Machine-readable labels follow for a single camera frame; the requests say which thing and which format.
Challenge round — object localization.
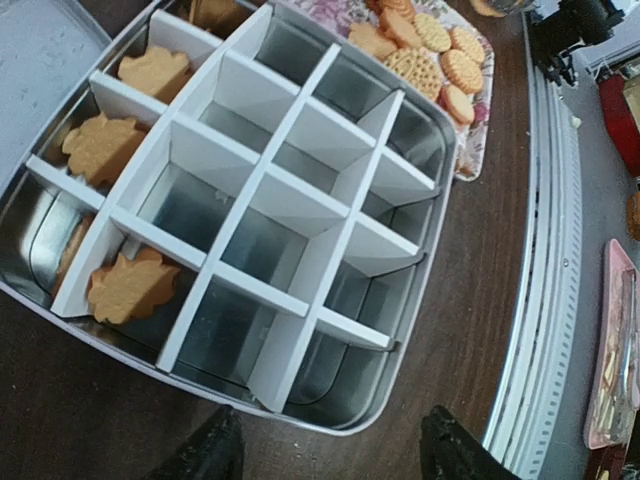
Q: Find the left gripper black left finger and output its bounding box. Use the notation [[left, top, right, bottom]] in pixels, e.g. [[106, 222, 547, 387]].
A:
[[143, 405, 245, 479]]

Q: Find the silver tin lid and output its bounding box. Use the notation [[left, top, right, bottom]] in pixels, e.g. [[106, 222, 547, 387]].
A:
[[0, 0, 114, 126]]

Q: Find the leaf cookie in tin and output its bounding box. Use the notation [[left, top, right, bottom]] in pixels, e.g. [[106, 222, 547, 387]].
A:
[[61, 112, 147, 188], [117, 45, 192, 104], [87, 247, 181, 325]]

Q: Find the red and cream box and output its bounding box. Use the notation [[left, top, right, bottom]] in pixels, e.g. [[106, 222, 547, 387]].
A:
[[598, 74, 639, 178]]

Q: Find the floral rectangular tray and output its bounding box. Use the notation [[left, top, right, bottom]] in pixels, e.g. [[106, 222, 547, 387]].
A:
[[293, 1, 495, 182]]

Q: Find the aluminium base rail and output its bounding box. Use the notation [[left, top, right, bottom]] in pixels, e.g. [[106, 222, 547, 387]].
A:
[[483, 33, 582, 479]]

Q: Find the pink tray with scraps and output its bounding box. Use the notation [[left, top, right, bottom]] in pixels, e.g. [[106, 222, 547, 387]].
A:
[[584, 239, 639, 450]]

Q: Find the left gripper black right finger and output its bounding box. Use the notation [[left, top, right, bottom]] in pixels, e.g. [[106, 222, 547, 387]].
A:
[[420, 405, 517, 480]]

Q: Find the grey divided cookie tin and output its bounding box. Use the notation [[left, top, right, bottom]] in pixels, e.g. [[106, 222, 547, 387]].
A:
[[1, 1, 456, 436]]

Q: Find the chocolate chip cookie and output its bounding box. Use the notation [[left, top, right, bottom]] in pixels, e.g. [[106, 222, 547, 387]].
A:
[[51, 214, 95, 297]]

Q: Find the tan sandwich biscuit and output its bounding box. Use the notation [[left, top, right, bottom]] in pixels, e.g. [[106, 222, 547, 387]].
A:
[[384, 48, 444, 101]]

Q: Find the leaf shaped orange cookie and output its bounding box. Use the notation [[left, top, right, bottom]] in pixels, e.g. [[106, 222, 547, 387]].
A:
[[347, 23, 397, 62]]

